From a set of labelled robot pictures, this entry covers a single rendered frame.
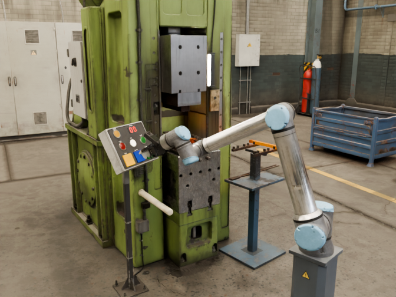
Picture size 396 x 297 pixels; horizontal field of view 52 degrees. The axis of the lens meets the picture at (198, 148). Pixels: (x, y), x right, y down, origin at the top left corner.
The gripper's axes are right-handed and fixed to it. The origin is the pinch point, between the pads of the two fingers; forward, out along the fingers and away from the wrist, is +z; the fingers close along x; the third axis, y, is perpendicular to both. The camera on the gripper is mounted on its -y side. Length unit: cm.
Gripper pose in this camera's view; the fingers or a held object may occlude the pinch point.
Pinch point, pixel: (140, 152)
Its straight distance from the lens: 247.0
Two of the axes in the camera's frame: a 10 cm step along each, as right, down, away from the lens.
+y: 4.1, 9.1, -0.4
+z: -7.4, 3.6, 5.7
